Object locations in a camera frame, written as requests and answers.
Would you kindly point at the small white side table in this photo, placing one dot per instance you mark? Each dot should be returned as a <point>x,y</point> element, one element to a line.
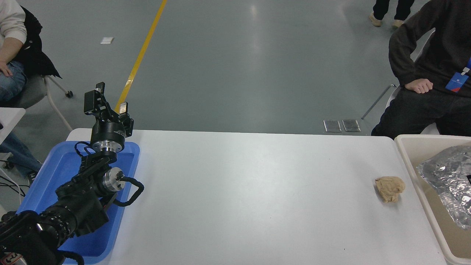
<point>9,117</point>

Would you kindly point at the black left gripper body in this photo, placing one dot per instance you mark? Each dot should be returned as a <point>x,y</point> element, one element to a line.
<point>107,131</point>

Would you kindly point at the person's bare forearm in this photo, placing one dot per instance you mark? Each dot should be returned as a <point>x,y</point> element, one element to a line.
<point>9,51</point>

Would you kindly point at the badge-wearing person's hand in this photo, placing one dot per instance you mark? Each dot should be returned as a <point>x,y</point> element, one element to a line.
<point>419,87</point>

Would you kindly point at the metal floor plate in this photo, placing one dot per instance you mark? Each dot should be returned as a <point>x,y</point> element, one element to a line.
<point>332,125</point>
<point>351,125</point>

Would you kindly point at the standing person with tan shoes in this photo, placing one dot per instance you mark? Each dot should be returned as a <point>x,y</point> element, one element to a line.
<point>386,9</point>

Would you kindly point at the blue plastic tray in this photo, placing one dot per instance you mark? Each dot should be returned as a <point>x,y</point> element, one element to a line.
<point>55,165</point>

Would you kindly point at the grey chair with white legs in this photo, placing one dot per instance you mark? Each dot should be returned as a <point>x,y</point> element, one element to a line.
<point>33,88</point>

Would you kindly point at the white paper scrap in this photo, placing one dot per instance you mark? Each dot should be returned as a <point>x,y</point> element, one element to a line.
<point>107,40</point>

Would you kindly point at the seated person beside grey chair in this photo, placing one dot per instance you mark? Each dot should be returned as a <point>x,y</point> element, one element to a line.
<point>11,18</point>

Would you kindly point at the crumpled tan paper ball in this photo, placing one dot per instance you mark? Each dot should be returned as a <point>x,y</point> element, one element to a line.
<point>390,187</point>

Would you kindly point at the large pale plastic bin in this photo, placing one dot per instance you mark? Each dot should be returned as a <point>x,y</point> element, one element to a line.
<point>415,151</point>

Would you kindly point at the seated person with blue badge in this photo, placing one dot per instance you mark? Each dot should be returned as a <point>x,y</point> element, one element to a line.
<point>441,36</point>

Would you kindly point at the silver foil plate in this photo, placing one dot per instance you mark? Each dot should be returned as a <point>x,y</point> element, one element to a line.
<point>449,176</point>

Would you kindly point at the seated person's bare-arm hand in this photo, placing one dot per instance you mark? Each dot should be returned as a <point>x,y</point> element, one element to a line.
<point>5,69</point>

